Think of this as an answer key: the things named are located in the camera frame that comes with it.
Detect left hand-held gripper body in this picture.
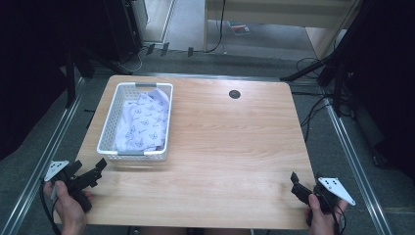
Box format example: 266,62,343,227
43,160,103,213

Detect white plastic basket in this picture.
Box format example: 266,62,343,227
96,81,174,163

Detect white floor cable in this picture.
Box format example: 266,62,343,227
120,45,146,73

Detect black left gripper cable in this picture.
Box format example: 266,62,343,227
39,181,63,235

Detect metal floor rail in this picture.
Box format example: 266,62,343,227
0,77,86,235
323,97,394,235
132,71,325,83

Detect light wooden furniture frame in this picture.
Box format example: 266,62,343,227
203,0,361,61

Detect black metal stand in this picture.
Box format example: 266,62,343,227
64,45,133,110

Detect black tripod stand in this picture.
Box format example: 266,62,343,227
279,48,351,117

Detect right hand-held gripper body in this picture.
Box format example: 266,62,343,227
290,176,357,227

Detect black cabinet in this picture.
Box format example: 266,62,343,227
103,0,149,64

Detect book on floor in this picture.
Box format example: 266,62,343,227
227,21,252,36

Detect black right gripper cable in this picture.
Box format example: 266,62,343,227
330,204,347,235

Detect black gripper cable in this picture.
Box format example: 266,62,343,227
39,181,63,235
330,204,347,235

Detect person's left hand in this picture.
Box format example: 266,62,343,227
43,180,95,235

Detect black hanging cable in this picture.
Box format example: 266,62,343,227
207,0,227,54

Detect person's right hand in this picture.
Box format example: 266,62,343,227
303,193,348,235

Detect white patterned cloth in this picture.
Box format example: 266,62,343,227
115,87,171,153

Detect black floor cables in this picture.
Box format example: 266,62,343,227
291,90,337,143

